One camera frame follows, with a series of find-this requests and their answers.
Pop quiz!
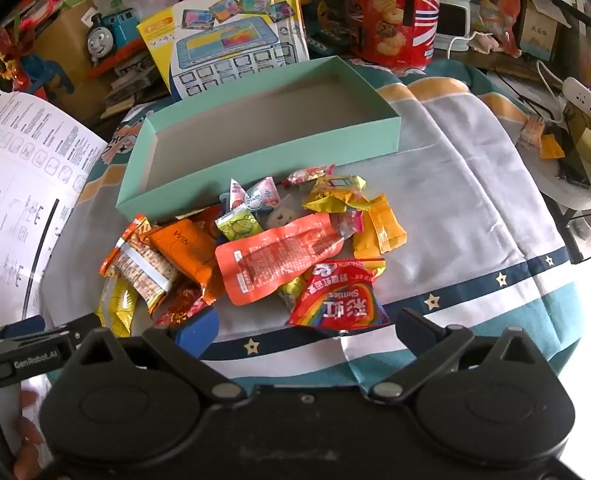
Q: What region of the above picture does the yellow toy tablet box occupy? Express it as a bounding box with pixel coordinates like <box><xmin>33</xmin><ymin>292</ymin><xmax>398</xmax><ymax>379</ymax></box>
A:
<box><xmin>139</xmin><ymin>0</ymin><xmax>311</xmax><ymax>100</ymax></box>

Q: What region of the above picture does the red patterned snack packet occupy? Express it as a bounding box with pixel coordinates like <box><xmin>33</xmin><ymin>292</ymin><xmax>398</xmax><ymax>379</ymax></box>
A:
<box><xmin>154</xmin><ymin>281</ymin><xmax>215</xmax><ymax>328</ymax></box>

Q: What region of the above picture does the red blue toy figure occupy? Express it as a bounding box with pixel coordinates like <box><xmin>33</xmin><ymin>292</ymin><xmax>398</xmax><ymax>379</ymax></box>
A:
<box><xmin>0</xmin><ymin>23</ymin><xmax>75</xmax><ymax>100</ymax></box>

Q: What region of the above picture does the red cookie tin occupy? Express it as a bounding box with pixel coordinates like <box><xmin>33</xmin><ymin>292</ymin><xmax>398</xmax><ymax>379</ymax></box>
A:
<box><xmin>351</xmin><ymin>0</ymin><xmax>439</xmax><ymax>70</ymax></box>

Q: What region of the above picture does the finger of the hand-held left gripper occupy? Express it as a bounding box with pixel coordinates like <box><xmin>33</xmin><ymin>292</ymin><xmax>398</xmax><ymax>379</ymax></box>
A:
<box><xmin>0</xmin><ymin>315</ymin><xmax>100</xmax><ymax>344</ymax></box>

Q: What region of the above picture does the small yellow wrapper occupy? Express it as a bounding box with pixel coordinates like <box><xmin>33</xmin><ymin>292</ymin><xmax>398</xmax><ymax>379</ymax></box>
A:
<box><xmin>541</xmin><ymin>134</ymin><xmax>565</xmax><ymax>160</ymax></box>

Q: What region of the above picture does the green cartoon snack packet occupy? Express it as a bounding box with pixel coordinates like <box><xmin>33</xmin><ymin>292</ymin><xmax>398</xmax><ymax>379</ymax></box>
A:
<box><xmin>215</xmin><ymin>206</ymin><xmax>265</xmax><ymax>241</ymax></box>

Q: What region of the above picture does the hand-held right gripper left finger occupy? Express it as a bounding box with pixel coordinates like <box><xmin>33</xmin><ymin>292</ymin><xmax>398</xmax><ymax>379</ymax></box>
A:
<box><xmin>69</xmin><ymin>307</ymin><xmax>245</xmax><ymax>401</ymax></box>

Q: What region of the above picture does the person's left hand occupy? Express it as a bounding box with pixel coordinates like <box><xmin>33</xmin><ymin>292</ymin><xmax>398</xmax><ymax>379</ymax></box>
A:
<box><xmin>16</xmin><ymin>391</ymin><xmax>58</xmax><ymax>480</ymax></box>

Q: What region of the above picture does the white side table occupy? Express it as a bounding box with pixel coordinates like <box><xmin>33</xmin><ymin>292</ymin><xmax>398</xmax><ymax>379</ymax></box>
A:
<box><xmin>524</xmin><ymin>106</ymin><xmax>591</xmax><ymax>208</ymax></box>

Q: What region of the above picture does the small white device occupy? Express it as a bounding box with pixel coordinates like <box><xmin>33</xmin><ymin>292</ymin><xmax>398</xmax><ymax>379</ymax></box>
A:
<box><xmin>436</xmin><ymin>2</ymin><xmax>472</xmax><ymax>38</ymax></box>

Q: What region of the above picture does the plain orange snack packet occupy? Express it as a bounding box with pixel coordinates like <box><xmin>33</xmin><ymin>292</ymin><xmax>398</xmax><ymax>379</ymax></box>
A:
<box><xmin>139</xmin><ymin>219</ymin><xmax>225</xmax><ymax>305</ymax></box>

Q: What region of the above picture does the white instruction sheet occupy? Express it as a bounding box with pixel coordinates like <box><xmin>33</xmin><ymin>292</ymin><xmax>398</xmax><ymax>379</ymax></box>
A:
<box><xmin>0</xmin><ymin>91</ymin><xmax>109</xmax><ymax>324</ymax></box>

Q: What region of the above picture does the yellow blue-label snack packet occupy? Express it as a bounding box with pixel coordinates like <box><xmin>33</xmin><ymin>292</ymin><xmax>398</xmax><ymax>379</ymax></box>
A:
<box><xmin>302</xmin><ymin>174</ymin><xmax>370</xmax><ymax>213</ymax></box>

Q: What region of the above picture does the blue train toy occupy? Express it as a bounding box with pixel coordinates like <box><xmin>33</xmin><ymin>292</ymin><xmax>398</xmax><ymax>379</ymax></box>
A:
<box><xmin>85</xmin><ymin>11</ymin><xmax>148</xmax><ymax>79</ymax></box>

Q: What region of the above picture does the red rainbow candy bag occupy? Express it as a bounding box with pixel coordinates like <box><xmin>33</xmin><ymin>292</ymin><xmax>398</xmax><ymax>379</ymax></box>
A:
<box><xmin>288</xmin><ymin>258</ymin><xmax>391</xmax><ymax>330</ymax></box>

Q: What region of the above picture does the yellow silver-striped snack packet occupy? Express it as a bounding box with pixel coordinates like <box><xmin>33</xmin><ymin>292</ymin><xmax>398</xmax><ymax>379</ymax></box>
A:
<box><xmin>95</xmin><ymin>274</ymin><xmax>139</xmax><ymax>340</ymax></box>

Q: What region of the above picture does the stack of books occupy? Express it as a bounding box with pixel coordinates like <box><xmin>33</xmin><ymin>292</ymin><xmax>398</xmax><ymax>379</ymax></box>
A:
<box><xmin>104</xmin><ymin>60</ymin><xmax>171</xmax><ymax>116</ymax></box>

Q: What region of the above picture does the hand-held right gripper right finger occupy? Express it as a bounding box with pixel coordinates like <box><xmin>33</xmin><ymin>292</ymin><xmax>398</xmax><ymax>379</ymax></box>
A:
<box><xmin>367</xmin><ymin>310</ymin><xmax>539</xmax><ymax>401</ymax></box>

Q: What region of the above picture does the clear packet with white cake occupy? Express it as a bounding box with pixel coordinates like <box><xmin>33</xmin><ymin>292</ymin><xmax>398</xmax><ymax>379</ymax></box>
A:
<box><xmin>263</xmin><ymin>194</ymin><xmax>308</xmax><ymax>229</ymax></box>

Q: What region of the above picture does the orange-yellow snack packet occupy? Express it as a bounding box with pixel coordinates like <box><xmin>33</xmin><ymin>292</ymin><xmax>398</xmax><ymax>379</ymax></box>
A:
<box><xmin>353</xmin><ymin>194</ymin><xmax>408</xmax><ymax>259</ymax></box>

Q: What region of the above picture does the pink candy packet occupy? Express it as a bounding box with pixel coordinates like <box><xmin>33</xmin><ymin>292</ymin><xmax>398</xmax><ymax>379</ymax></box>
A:
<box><xmin>330</xmin><ymin>210</ymin><xmax>365</xmax><ymax>243</ymax></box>

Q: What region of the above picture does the orange-red snack pouch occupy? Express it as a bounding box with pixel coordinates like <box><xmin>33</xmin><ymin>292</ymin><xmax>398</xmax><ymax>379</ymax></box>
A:
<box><xmin>215</xmin><ymin>212</ymin><xmax>345</xmax><ymax>306</ymax></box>

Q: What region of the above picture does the orange wrapper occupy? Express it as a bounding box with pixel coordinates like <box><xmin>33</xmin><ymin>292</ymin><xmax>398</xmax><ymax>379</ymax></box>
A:
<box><xmin>519</xmin><ymin>115</ymin><xmax>546</xmax><ymax>151</ymax></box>

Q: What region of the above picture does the teal cardboard box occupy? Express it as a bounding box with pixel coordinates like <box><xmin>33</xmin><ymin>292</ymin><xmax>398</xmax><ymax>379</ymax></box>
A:
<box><xmin>115</xmin><ymin>56</ymin><xmax>402</xmax><ymax>222</ymax></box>

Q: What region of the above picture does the pink red triangular candy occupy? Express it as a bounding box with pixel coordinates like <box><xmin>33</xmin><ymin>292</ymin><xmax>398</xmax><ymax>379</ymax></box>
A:
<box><xmin>226</xmin><ymin>178</ymin><xmax>247</xmax><ymax>208</ymax></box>

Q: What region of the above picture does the orange white cracker packet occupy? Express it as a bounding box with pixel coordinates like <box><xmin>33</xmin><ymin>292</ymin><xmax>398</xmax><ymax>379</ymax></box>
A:
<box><xmin>100</xmin><ymin>215</ymin><xmax>178</xmax><ymax>310</ymax></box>

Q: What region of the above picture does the beige printed box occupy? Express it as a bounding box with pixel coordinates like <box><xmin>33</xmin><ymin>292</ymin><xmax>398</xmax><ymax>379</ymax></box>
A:
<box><xmin>519</xmin><ymin>0</ymin><xmax>564</xmax><ymax>61</ymax></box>

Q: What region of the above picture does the pink green-print triangular candy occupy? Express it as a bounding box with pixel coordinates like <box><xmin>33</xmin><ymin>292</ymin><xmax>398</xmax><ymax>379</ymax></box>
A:
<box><xmin>245</xmin><ymin>176</ymin><xmax>282</xmax><ymax>210</ymax></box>

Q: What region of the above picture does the white power strip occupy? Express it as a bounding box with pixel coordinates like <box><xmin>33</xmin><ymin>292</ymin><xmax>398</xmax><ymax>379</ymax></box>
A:
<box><xmin>562</xmin><ymin>77</ymin><xmax>591</xmax><ymax>112</ymax></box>

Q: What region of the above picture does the brown cardboard box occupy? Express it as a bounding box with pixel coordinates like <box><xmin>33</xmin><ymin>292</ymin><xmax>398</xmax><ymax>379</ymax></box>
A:
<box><xmin>32</xmin><ymin>0</ymin><xmax>112</xmax><ymax>88</ymax></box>

